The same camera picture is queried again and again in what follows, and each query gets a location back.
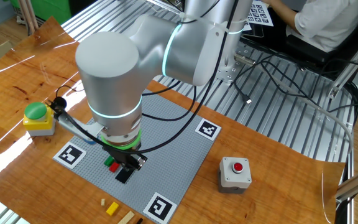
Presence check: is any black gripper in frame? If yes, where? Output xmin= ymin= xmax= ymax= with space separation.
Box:
xmin=102 ymin=141 xmax=149 ymax=171

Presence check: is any red Lego brick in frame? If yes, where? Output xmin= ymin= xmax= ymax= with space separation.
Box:
xmin=108 ymin=161 xmax=121 ymax=174

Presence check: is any wide black Lego plate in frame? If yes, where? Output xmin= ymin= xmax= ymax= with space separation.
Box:
xmin=114 ymin=167 xmax=135 ymax=184

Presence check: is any yellow Lego brick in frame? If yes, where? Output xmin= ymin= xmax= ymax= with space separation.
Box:
xmin=105 ymin=201 xmax=120 ymax=217

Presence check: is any operator bare forearm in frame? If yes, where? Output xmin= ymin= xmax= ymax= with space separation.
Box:
xmin=261 ymin=0 xmax=298 ymax=30

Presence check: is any grey Lego baseplate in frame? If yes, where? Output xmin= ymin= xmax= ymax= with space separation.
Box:
xmin=53 ymin=90 xmax=223 ymax=224

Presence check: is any long tan Lego brick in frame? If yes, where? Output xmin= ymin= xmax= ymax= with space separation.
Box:
xmin=116 ymin=210 xmax=135 ymax=224

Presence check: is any paper fiducial marker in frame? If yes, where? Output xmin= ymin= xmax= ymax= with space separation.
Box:
xmin=195 ymin=118 xmax=223 ymax=141
xmin=142 ymin=192 xmax=178 ymax=224
xmin=53 ymin=141 xmax=87 ymax=170

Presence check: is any green button yellow box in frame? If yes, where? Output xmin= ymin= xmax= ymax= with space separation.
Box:
xmin=22 ymin=101 xmax=57 ymax=137

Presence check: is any red push button box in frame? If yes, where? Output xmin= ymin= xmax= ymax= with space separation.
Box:
xmin=218 ymin=156 xmax=253 ymax=194

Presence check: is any orange wooden board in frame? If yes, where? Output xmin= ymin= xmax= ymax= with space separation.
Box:
xmin=0 ymin=15 xmax=346 ymax=224

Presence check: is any green storage box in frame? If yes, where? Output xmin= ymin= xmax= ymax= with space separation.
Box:
xmin=9 ymin=0 xmax=73 ymax=25

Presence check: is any wooden stick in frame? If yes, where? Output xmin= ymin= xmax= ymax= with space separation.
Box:
xmin=25 ymin=0 xmax=40 ymax=31
xmin=17 ymin=0 xmax=33 ymax=34

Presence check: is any printed marker sheet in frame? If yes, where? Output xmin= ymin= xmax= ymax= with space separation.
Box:
xmin=242 ymin=0 xmax=275 ymax=27

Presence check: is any black fabric chair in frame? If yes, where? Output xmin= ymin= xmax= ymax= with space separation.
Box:
xmin=241 ymin=15 xmax=358 ymax=85

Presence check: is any operator white shirt torso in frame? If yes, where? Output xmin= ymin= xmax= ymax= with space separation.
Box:
xmin=286 ymin=0 xmax=358 ymax=53

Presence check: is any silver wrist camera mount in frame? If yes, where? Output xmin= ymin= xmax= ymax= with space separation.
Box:
xmin=56 ymin=111 xmax=107 ymax=146

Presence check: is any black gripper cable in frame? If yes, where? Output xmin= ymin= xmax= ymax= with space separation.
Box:
xmin=47 ymin=0 xmax=241 ymax=156

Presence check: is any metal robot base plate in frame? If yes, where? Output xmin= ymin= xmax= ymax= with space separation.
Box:
xmin=214 ymin=43 xmax=256 ymax=84

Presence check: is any black USB cable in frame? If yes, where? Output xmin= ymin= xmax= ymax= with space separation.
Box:
xmin=233 ymin=55 xmax=358 ymax=114

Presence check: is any grey cable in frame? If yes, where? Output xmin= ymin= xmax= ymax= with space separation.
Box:
xmin=268 ymin=76 xmax=354 ymax=156

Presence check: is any aluminium frame profile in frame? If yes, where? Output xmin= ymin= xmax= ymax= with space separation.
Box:
xmin=334 ymin=161 xmax=358 ymax=203
xmin=328 ymin=24 xmax=358 ymax=100

